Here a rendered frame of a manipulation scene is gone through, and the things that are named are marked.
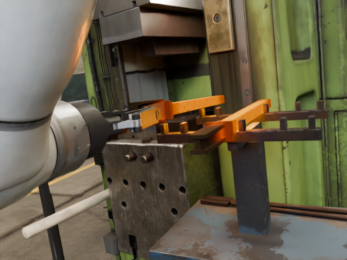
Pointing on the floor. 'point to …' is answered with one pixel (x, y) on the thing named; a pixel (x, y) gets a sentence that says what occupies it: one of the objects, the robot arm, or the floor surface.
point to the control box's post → (44, 193)
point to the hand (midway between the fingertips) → (148, 112)
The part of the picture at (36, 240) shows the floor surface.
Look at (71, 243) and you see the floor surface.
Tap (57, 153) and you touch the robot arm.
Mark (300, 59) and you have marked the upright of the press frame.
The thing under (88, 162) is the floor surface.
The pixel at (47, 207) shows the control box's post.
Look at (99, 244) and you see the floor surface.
